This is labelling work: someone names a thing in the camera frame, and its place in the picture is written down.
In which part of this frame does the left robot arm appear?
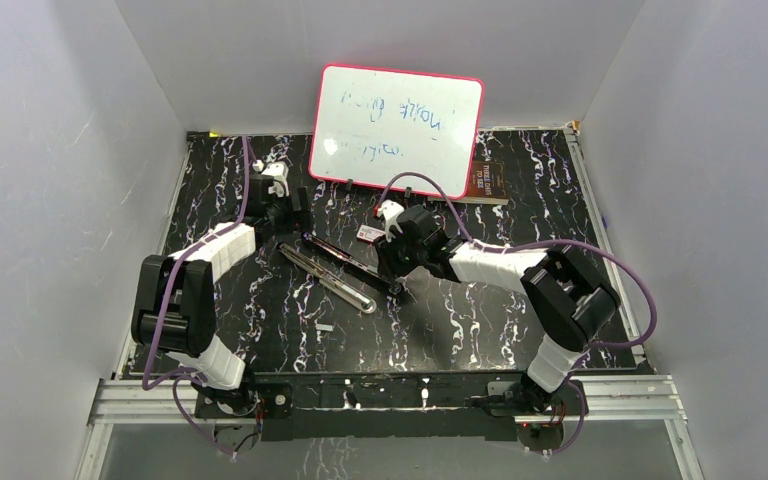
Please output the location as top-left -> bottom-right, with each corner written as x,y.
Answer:
131,174 -> 312,416

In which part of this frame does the red white staple box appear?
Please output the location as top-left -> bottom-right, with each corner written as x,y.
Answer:
356,225 -> 385,243

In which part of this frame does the pink framed whiteboard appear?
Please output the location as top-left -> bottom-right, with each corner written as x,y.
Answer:
308,64 -> 484,199

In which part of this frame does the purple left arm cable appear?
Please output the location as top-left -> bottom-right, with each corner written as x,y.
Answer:
140,135 -> 263,458

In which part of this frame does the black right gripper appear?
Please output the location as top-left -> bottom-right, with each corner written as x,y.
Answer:
372,226 -> 426,282

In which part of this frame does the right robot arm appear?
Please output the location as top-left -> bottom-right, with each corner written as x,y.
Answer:
374,201 -> 621,414

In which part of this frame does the brown Three Days book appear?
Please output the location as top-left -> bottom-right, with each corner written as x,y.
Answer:
460,160 -> 509,205

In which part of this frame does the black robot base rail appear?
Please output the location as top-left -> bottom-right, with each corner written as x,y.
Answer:
196,370 -> 590,449

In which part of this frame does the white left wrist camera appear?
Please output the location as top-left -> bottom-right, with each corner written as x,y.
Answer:
261,161 -> 289,198

